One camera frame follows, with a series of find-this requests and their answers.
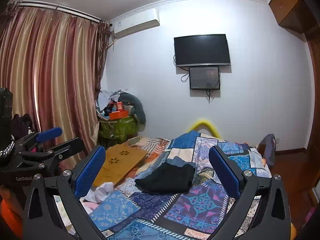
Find brown wooden wardrobe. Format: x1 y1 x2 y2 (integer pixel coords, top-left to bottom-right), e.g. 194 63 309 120
269 0 320 40

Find white air conditioner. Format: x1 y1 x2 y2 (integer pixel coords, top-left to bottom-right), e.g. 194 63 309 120
110 8 160 39

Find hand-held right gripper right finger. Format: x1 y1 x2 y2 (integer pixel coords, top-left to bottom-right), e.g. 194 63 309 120
208 145 292 240

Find patchwork printed bedspread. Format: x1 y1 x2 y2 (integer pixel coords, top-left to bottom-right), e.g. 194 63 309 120
54 130 273 240

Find black wall television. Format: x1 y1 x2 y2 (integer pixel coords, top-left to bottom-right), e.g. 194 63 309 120
174 34 231 67

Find yellow hoop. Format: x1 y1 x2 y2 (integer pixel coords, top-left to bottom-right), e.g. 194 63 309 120
189 119 223 139

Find striped pink gold curtain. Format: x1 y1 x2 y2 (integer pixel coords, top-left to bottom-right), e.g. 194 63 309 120
0 5 110 155

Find black pants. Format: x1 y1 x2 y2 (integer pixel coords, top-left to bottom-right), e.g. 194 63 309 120
134 162 195 195

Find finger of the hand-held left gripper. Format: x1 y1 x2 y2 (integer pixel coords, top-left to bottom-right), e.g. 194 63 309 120
15 127 63 153
20 137 85 171

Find green patterned bag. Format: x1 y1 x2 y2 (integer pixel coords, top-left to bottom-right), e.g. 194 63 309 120
98 114 139 140

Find curtain rail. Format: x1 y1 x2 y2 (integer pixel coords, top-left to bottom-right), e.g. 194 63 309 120
7 0 112 27

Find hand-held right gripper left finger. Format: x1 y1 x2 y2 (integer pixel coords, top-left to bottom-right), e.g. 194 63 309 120
23 145 106 240

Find pale cloth pile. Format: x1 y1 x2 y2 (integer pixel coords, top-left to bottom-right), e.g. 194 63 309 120
96 89 128 111

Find grey curved pillow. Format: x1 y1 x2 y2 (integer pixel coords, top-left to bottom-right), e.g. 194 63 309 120
117 92 147 124

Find dark maroon garment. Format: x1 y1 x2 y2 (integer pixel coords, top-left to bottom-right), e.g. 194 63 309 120
11 114 34 138

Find brown wooden door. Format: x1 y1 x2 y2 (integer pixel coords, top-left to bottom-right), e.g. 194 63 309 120
304 34 320 195

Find orange box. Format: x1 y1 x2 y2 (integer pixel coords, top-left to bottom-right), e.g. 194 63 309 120
109 102 129 120

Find white crumpled cloth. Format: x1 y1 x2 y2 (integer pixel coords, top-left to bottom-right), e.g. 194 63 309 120
84 182 115 203

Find orange cloth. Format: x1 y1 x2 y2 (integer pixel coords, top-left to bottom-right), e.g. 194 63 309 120
0 197 25 233

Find brown bag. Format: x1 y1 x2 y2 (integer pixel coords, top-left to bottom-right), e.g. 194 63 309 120
257 134 277 167

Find small black monitor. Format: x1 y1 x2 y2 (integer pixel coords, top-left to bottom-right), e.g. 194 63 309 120
189 66 220 90

